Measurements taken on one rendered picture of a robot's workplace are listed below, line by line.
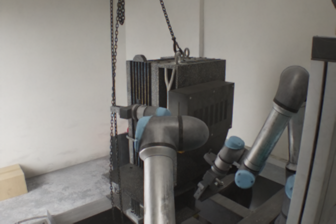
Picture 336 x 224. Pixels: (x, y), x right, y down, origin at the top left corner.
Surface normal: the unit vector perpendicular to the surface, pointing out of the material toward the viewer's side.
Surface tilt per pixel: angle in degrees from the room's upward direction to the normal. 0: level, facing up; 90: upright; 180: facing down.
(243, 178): 90
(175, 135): 75
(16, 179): 90
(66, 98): 90
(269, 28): 90
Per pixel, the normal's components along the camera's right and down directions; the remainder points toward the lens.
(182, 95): -0.68, 0.17
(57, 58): 0.64, 0.18
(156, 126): 0.04, -0.60
